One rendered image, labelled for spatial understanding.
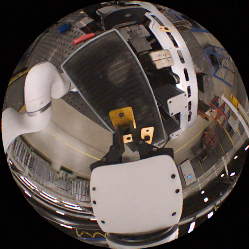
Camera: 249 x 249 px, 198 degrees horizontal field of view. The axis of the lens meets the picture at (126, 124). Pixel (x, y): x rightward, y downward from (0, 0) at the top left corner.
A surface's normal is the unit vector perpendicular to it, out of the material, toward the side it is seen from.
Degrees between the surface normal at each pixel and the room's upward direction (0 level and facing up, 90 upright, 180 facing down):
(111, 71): 0
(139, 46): 3
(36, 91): 49
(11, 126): 77
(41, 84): 66
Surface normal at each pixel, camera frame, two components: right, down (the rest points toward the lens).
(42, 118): 0.89, 0.44
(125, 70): 0.10, 0.63
